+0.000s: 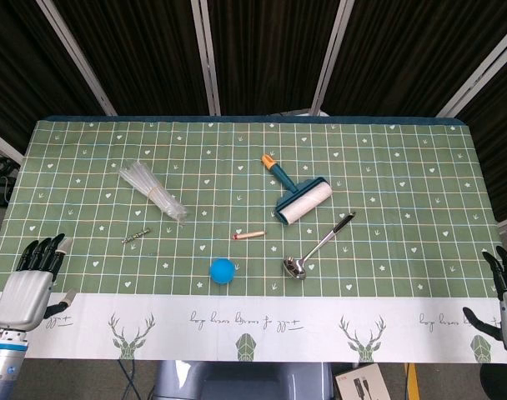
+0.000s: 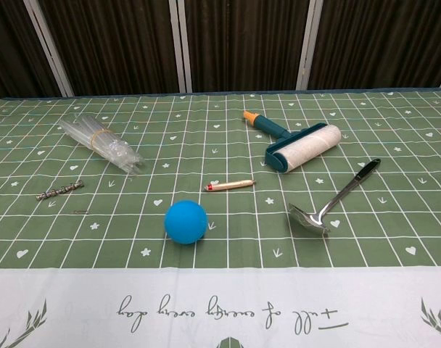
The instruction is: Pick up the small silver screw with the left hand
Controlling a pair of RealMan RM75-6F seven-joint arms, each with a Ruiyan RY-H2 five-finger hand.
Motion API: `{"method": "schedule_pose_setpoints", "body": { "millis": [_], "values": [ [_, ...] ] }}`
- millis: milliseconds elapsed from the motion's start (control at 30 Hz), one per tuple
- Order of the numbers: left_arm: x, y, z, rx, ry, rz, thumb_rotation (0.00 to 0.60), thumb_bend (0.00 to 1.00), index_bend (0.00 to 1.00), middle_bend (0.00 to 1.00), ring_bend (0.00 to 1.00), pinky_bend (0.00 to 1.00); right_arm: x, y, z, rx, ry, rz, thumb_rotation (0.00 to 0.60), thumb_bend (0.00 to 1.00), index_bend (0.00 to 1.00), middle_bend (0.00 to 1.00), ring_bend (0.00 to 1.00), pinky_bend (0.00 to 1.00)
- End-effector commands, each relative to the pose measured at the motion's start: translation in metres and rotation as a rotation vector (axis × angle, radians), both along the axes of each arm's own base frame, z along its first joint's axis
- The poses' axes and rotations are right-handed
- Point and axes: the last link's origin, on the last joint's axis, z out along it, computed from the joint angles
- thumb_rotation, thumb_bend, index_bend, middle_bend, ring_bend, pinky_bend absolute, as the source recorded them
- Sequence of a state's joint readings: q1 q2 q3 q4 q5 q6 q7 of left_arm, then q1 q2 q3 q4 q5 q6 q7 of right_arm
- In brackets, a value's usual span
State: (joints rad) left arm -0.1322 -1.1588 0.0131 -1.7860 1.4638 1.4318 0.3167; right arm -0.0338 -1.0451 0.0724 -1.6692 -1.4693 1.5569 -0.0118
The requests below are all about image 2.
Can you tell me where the silver metal bead chain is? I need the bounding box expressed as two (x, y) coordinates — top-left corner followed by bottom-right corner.
(36, 182), (85, 202)

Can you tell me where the small wooden pen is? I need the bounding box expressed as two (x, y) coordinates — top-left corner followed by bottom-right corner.
(203, 178), (257, 193)

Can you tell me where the blue ball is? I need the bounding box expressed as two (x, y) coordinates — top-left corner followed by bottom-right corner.
(164, 200), (209, 245)

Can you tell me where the teal lint roller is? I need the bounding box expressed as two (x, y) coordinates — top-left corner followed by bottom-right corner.
(242, 110), (342, 174)

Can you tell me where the stainless steel ladle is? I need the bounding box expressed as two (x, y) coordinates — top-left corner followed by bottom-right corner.
(287, 157), (382, 236)

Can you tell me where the green checkered tablecloth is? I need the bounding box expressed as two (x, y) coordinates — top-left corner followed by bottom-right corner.
(0, 88), (441, 348)

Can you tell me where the clear plastic tube bundle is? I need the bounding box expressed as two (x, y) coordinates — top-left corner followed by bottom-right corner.
(58, 114), (146, 178)

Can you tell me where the white folding screen frame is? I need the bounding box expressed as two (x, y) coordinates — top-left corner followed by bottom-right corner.
(22, 0), (441, 98)

